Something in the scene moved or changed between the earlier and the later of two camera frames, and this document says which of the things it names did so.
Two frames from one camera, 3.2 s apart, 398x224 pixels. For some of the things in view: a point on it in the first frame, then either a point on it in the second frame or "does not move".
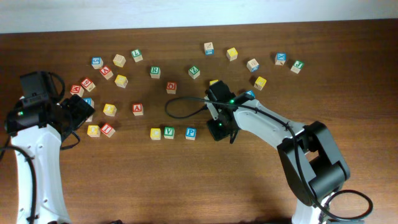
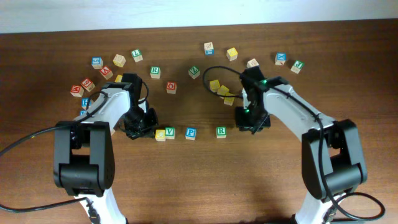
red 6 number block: (88, 84) does not move
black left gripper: (80, 109) -> (143, 132)
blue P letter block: (190, 133) does not move
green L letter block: (137, 55) does not move
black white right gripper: (218, 132) -> (252, 123)
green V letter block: (169, 132) does not move
